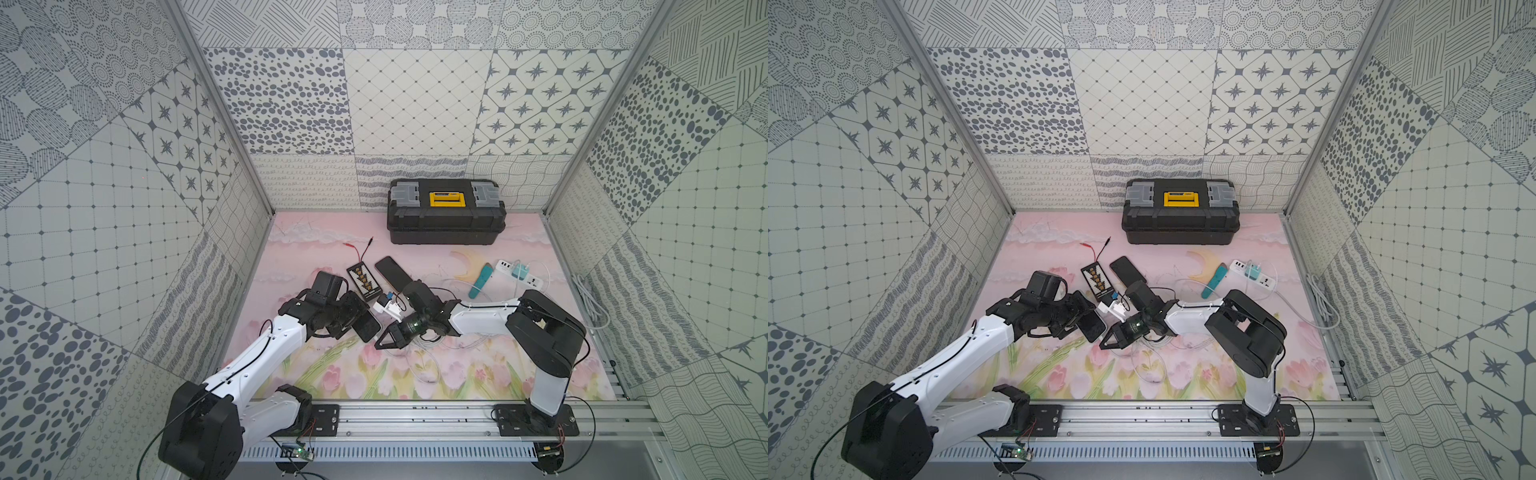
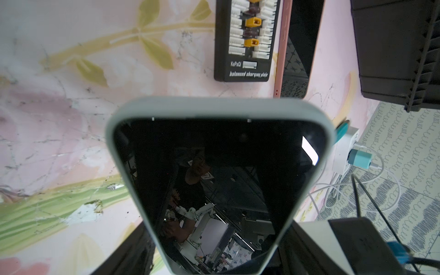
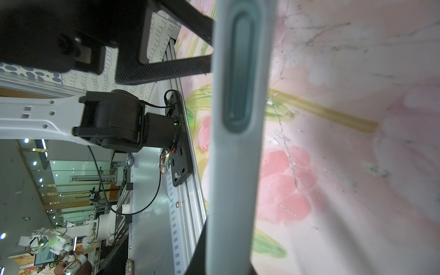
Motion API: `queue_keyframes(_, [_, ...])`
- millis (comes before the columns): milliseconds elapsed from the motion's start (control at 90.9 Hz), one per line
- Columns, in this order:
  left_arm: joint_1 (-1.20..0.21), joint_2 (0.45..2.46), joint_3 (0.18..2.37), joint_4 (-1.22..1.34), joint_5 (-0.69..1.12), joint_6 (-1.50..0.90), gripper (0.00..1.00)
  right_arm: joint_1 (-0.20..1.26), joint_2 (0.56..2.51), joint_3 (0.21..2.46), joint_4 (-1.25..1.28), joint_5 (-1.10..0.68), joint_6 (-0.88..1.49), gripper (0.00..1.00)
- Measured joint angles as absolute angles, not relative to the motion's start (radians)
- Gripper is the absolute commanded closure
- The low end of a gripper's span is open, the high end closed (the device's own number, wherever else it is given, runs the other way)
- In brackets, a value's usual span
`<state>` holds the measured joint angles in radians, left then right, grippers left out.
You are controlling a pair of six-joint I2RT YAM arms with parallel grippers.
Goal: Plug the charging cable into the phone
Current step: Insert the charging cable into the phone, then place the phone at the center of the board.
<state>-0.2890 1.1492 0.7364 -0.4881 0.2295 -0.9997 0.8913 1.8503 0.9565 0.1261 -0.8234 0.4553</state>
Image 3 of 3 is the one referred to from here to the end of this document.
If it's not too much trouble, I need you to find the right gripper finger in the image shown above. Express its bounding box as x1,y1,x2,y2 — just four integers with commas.
185,221,207,275

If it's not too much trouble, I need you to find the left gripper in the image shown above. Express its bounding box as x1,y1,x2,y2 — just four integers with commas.
1,1,149,74

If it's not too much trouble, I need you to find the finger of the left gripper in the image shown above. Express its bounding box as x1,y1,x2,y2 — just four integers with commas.
115,1,214,85

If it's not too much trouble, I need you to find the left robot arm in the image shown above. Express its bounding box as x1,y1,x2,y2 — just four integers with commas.
1,1,214,152

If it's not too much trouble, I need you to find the pink floral table mat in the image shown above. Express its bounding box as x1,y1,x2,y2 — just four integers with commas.
182,1,440,275

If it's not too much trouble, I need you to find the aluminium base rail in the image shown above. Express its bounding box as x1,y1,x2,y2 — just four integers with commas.
130,37,209,275

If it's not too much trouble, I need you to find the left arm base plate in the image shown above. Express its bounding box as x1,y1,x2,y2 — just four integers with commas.
166,89,194,187

